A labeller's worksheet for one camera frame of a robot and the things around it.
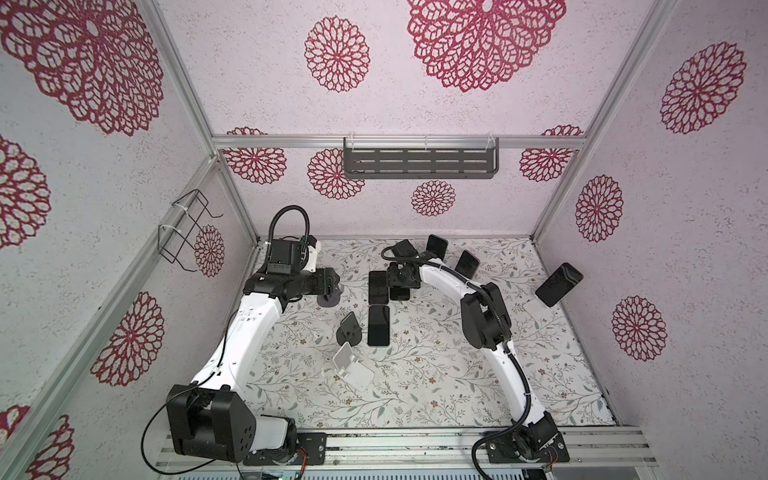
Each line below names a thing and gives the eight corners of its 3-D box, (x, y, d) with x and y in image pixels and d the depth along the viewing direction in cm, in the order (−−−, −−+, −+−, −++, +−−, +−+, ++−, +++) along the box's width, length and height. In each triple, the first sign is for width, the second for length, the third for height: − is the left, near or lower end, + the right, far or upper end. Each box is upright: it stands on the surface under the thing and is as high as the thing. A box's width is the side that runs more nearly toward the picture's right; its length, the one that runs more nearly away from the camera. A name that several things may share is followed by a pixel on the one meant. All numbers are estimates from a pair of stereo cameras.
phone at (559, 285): (544, 315, 101) (569, 286, 87) (529, 300, 104) (550, 270, 91) (559, 307, 103) (585, 276, 90) (544, 292, 107) (567, 261, 93)
